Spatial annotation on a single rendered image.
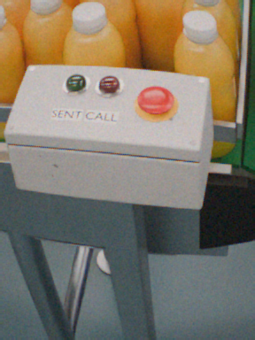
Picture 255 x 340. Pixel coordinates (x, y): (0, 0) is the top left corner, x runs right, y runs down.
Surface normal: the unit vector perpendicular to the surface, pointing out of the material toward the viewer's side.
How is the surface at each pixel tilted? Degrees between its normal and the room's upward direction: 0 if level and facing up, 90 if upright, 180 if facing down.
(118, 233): 90
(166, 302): 0
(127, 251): 90
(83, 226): 90
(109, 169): 90
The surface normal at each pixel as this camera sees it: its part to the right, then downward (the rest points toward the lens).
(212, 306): -0.07, -0.61
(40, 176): -0.18, 0.79
